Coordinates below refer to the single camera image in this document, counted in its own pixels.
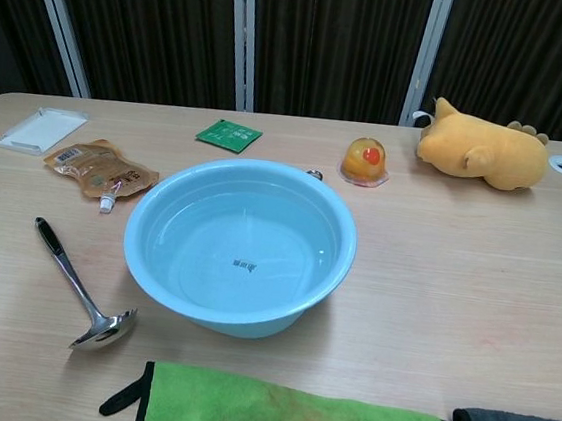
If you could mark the light blue plastic bowl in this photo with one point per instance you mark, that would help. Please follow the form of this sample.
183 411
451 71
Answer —
202 197

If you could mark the green circuit board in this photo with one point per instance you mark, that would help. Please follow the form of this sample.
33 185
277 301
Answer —
228 136

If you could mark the dark fabric partition panel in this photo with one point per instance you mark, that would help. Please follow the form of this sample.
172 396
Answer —
533 56
338 45
149 26
10 16

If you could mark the brown sauce pouch with spout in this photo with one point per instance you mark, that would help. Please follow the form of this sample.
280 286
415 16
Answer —
94 168

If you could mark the green microfiber cloth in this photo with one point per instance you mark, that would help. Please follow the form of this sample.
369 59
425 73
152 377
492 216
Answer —
289 417

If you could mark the yellow plush toy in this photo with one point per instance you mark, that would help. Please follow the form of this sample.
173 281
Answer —
493 152

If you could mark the white plastic packet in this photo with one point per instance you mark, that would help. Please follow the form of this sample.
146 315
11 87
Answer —
40 130

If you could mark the grey metal partition post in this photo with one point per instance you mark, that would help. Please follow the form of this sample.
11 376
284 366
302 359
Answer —
243 40
428 55
59 21

